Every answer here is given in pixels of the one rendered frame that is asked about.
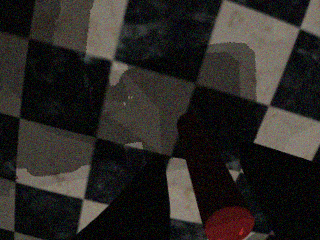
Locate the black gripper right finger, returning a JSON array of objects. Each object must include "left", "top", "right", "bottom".
[{"left": 239, "top": 141, "right": 320, "bottom": 240}]

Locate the dark red cylinder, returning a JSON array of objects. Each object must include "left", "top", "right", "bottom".
[{"left": 176, "top": 112, "right": 255, "bottom": 240}]

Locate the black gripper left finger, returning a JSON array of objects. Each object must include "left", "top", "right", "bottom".
[{"left": 71, "top": 155, "right": 169, "bottom": 240}]

